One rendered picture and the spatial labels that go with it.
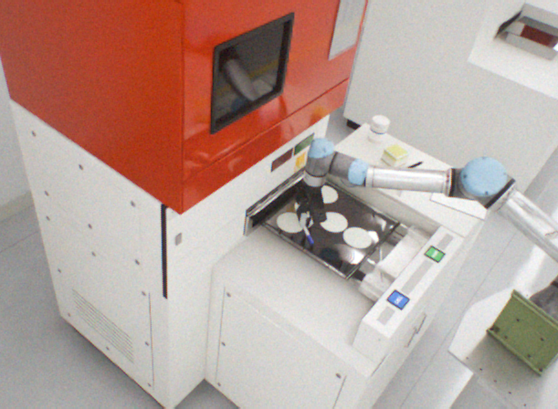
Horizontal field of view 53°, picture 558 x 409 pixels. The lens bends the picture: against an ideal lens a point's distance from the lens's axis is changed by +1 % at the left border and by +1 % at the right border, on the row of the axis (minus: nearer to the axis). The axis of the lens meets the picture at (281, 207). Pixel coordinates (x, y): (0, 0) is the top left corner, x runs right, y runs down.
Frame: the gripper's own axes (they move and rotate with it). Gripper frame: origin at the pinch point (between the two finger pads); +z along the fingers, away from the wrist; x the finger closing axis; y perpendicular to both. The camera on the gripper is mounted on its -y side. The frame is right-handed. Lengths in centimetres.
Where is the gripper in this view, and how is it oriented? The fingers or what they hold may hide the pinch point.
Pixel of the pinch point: (306, 226)
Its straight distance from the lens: 193.5
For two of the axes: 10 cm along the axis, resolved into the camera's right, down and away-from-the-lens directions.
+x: -9.4, 1.3, -3.2
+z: -1.3, 7.2, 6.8
